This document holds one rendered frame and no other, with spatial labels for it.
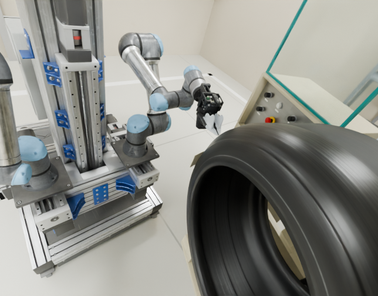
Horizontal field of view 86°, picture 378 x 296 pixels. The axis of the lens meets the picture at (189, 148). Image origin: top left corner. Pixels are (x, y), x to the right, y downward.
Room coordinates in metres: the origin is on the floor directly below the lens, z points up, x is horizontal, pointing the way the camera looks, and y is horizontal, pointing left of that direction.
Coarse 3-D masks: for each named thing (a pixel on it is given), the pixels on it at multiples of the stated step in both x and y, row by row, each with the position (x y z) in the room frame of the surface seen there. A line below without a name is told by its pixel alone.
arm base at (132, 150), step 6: (126, 138) 0.82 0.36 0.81; (126, 144) 0.80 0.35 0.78; (132, 144) 0.79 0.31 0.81; (138, 144) 0.80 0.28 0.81; (144, 144) 0.84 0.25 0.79; (126, 150) 0.79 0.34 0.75; (132, 150) 0.79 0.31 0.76; (138, 150) 0.80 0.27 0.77; (144, 150) 0.83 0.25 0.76; (132, 156) 0.78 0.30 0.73; (138, 156) 0.79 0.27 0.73
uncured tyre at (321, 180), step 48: (240, 144) 0.32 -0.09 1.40; (288, 144) 0.29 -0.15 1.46; (336, 144) 0.30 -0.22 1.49; (192, 192) 0.37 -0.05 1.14; (240, 192) 0.52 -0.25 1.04; (288, 192) 0.21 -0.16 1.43; (336, 192) 0.20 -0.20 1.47; (192, 240) 0.29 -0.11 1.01; (240, 240) 0.39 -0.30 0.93; (336, 240) 0.15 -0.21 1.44; (240, 288) 0.24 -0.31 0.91; (288, 288) 0.27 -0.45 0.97; (336, 288) 0.11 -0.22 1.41
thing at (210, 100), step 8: (200, 88) 0.73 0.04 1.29; (208, 88) 0.72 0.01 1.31; (200, 96) 0.73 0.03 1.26; (208, 96) 0.69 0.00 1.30; (216, 96) 0.69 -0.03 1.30; (200, 104) 0.67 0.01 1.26; (208, 104) 0.65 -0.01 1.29; (216, 104) 0.66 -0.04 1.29; (200, 112) 0.65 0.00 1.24; (208, 112) 0.66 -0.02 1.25; (216, 112) 0.67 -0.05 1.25
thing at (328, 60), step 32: (320, 0) 1.20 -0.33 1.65; (352, 0) 1.08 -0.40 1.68; (288, 32) 1.27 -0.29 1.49; (320, 32) 1.12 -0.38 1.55; (352, 32) 1.01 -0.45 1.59; (288, 64) 1.18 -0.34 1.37; (320, 64) 1.04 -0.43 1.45; (352, 64) 0.93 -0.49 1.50; (320, 96) 0.95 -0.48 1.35; (352, 96) 0.86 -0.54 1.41
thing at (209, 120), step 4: (208, 116) 0.62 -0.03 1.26; (212, 116) 0.60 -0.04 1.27; (208, 120) 0.61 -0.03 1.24; (212, 120) 0.60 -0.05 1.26; (208, 124) 0.61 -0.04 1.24; (212, 124) 0.59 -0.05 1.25; (208, 128) 0.59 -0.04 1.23; (212, 128) 0.59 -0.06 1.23; (212, 132) 0.58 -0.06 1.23; (216, 132) 0.58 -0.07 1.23
